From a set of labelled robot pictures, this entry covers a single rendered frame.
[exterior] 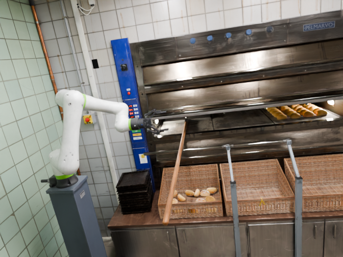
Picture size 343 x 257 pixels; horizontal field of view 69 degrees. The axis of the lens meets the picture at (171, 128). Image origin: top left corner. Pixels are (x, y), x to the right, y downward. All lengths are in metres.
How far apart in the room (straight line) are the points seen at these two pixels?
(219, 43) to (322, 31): 0.84
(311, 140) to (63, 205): 2.19
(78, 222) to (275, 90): 1.93
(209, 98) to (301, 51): 0.87
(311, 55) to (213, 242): 1.81
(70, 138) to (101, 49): 1.12
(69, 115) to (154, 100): 1.02
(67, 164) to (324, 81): 2.18
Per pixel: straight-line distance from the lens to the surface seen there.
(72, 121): 1.61
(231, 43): 2.35
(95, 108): 1.85
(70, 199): 1.86
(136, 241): 2.47
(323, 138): 2.72
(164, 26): 2.35
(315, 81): 2.55
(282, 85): 2.46
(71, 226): 1.99
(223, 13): 2.35
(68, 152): 1.63
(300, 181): 2.10
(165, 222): 1.27
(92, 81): 2.53
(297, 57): 2.46
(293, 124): 2.57
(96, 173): 2.86
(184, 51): 2.34
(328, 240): 2.56
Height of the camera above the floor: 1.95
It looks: 17 degrees down
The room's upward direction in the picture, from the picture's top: 8 degrees counter-clockwise
